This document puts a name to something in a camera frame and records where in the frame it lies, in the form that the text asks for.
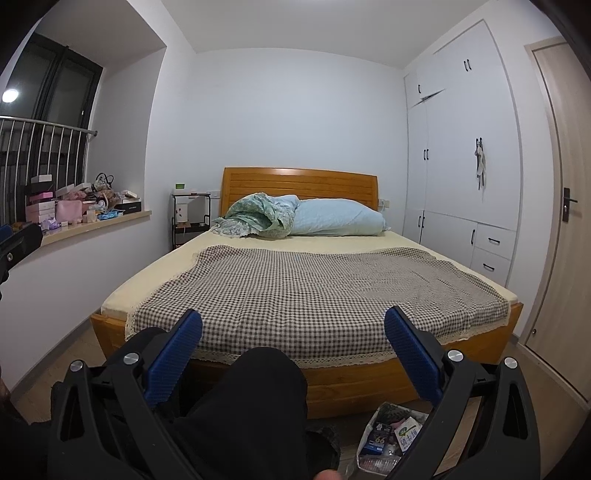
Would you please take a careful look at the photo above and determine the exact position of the wooden headboard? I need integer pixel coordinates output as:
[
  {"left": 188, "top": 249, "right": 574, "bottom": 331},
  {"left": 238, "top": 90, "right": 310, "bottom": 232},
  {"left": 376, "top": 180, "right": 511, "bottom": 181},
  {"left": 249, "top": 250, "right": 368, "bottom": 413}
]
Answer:
[{"left": 90, "top": 167, "right": 525, "bottom": 421}]

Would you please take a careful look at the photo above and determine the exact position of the pink pouch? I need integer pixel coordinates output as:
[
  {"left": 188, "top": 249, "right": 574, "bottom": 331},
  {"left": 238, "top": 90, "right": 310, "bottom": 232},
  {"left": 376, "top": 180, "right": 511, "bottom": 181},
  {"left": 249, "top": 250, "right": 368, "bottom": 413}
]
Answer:
[{"left": 55, "top": 198, "right": 85, "bottom": 225}]

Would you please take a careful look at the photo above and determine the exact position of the white wardrobe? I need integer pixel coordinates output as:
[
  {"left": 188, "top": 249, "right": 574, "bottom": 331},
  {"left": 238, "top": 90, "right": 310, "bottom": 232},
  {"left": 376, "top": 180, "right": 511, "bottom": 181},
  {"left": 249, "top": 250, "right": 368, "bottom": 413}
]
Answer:
[{"left": 403, "top": 18, "right": 522, "bottom": 289}]

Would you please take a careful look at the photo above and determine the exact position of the black metal rack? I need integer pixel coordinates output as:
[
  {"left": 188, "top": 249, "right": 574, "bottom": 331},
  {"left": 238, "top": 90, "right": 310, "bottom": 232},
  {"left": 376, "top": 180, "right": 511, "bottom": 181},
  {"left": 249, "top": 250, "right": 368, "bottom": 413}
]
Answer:
[{"left": 171, "top": 191, "right": 212, "bottom": 252}]

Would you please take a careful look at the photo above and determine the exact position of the stack of pink boxes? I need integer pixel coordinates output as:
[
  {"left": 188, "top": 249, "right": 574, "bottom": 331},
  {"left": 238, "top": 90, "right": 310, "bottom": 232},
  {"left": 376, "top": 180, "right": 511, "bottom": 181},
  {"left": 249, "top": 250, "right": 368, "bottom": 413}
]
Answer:
[{"left": 24, "top": 174, "right": 58, "bottom": 227}]

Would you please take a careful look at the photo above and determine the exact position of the metal window railing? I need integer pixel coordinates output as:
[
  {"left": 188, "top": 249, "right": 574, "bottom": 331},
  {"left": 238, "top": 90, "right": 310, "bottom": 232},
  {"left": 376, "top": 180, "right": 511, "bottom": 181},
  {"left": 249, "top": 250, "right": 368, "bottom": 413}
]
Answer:
[{"left": 0, "top": 115, "right": 99, "bottom": 227}]

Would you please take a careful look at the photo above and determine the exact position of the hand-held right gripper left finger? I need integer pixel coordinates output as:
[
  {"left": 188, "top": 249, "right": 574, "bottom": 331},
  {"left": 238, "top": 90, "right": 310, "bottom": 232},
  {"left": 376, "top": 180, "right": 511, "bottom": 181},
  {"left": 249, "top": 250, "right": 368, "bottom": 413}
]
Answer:
[{"left": 47, "top": 309, "right": 204, "bottom": 480}]

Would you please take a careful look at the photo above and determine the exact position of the dark glass window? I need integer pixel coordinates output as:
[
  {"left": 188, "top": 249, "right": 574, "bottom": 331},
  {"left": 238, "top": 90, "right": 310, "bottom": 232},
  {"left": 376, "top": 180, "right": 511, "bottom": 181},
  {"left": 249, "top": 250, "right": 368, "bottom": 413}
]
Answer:
[{"left": 0, "top": 32, "right": 105, "bottom": 227}]

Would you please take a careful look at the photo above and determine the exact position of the beige door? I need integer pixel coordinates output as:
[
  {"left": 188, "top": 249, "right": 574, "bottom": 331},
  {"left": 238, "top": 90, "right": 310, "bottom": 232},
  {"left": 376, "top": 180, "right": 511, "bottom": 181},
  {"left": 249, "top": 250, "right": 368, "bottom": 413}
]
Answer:
[{"left": 524, "top": 39, "right": 591, "bottom": 411}]

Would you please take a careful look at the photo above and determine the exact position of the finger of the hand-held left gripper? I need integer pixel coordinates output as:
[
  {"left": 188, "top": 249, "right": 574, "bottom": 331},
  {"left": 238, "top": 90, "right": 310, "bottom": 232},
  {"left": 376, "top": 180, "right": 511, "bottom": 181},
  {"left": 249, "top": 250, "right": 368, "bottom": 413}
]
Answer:
[{"left": 0, "top": 224, "right": 44, "bottom": 283}]

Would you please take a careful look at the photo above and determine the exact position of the translucent trash bag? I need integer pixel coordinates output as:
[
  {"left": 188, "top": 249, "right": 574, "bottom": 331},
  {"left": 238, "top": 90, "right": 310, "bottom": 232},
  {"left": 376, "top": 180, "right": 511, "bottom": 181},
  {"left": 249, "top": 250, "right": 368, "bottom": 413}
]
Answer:
[{"left": 355, "top": 401, "right": 432, "bottom": 476}]

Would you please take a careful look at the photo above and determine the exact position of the brown checked blanket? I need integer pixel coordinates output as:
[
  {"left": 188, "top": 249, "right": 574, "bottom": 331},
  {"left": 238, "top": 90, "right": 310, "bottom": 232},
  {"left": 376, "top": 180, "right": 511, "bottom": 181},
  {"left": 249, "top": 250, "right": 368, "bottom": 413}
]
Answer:
[{"left": 124, "top": 244, "right": 511, "bottom": 365}]

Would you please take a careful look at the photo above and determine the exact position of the person's black trouser leg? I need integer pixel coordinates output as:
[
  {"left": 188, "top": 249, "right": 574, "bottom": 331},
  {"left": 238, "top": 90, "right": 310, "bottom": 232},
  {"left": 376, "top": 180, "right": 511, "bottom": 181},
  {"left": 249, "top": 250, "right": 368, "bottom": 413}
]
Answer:
[{"left": 164, "top": 346, "right": 342, "bottom": 480}]

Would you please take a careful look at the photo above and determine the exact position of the grey hanging strap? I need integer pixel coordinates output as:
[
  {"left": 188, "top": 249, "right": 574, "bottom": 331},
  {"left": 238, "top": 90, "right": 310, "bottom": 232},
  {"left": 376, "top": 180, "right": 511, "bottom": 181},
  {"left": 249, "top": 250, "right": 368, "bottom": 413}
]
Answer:
[{"left": 474, "top": 137, "right": 488, "bottom": 191}]

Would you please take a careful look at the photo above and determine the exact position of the woven handbag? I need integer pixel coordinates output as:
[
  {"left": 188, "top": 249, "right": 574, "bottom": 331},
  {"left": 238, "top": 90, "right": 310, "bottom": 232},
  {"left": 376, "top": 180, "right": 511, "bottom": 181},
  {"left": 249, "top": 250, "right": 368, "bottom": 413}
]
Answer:
[{"left": 92, "top": 173, "right": 116, "bottom": 206}]

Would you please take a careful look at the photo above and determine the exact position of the light blue pillow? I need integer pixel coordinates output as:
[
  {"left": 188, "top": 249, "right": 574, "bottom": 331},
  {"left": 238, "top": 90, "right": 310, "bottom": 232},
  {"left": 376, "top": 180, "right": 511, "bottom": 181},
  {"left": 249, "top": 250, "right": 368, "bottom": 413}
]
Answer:
[{"left": 290, "top": 198, "right": 387, "bottom": 237}]

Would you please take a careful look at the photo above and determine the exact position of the green floral quilt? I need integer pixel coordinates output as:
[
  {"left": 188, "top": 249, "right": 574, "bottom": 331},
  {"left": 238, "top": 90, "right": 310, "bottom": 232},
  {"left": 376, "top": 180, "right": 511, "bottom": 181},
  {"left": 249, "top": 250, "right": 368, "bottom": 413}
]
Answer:
[{"left": 212, "top": 193, "right": 301, "bottom": 240}]

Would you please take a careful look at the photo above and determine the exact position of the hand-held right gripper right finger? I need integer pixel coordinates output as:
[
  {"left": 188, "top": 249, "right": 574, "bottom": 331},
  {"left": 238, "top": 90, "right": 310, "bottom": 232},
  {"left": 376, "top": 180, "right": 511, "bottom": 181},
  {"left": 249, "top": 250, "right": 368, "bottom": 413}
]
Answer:
[{"left": 384, "top": 305, "right": 541, "bottom": 480}]

